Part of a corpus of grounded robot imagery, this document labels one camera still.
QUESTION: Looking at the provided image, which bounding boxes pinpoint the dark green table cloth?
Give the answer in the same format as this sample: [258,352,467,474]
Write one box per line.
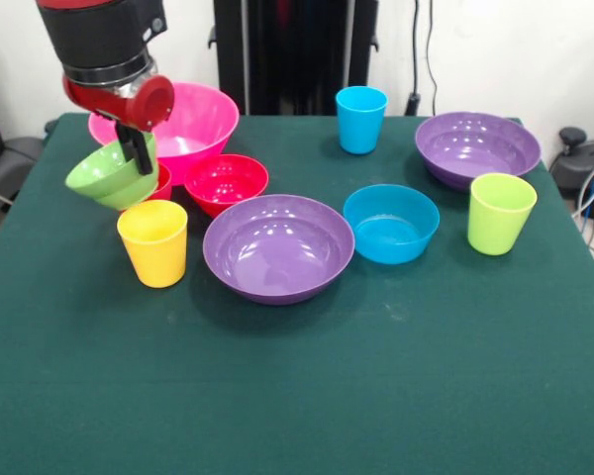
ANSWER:
[0,112,594,475]

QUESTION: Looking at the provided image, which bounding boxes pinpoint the green ribbed bowl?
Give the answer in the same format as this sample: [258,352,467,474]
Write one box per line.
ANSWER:
[64,132,159,212]

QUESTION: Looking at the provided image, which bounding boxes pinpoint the large pink bowl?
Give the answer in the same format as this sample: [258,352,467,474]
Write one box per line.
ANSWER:
[88,81,241,187]

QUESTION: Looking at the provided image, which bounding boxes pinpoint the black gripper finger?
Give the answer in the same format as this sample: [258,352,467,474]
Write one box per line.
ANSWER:
[128,131,155,177]
[115,122,136,160]

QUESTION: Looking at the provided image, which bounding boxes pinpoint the tangled floor cables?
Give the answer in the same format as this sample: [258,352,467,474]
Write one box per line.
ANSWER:
[571,157,594,268]

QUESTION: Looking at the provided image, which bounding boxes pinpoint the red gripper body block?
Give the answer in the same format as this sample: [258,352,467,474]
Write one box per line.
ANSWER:
[62,73,175,134]

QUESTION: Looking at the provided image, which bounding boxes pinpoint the black wall cable with plug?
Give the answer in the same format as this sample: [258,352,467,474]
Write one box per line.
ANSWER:
[406,0,438,118]

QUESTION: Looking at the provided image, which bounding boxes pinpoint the green cup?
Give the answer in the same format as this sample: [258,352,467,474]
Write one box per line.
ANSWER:
[466,172,539,257]

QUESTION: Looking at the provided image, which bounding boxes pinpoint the red cup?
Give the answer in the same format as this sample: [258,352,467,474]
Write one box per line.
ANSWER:
[146,162,173,202]

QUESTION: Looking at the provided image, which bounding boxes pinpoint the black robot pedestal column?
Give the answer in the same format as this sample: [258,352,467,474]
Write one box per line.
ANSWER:
[208,0,380,118]

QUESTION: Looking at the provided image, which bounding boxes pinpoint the yellow cup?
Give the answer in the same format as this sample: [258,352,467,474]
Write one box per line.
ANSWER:
[116,199,189,289]

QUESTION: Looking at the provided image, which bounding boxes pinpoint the blue bowl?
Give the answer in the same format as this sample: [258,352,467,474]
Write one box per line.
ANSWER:
[343,183,441,266]

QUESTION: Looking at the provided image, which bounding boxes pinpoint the black office chair base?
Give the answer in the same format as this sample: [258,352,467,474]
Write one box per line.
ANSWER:
[0,118,58,204]
[548,127,594,220]

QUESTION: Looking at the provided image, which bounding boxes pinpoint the blue cup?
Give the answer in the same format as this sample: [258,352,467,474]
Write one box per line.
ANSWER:
[335,86,389,155]

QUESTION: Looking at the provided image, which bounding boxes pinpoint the red bowl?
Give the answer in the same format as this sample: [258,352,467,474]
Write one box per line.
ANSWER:
[183,153,270,219]

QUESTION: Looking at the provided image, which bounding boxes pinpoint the purple bowl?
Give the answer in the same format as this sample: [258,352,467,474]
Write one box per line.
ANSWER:
[202,193,356,306]
[415,111,543,193]

